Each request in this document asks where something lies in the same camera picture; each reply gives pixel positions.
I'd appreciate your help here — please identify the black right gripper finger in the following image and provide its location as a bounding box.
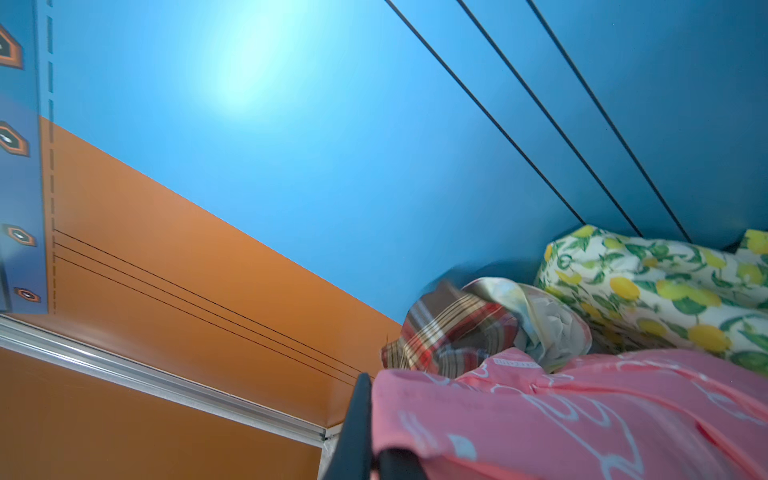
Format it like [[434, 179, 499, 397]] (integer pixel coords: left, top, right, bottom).
[[322, 373, 373, 480]]

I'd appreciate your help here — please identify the pink cloth with white print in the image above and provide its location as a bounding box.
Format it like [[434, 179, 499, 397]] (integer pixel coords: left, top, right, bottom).
[[372, 348, 767, 479]]

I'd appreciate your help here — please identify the pastel tie-dye cloth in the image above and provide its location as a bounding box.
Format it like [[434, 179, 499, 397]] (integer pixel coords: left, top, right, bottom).
[[463, 277, 592, 373]]

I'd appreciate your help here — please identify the lemon print cloth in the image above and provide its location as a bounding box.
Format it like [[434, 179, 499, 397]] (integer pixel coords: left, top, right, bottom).
[[534, 225, 767, 375]]

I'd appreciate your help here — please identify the plaid flannel shirt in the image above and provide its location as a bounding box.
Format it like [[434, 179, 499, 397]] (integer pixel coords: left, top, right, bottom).
[[380, 281, 521, 379]]

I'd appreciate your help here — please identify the aluminium corner post left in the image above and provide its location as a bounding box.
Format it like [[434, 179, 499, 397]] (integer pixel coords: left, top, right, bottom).
[[1, 316, 326, 479]]

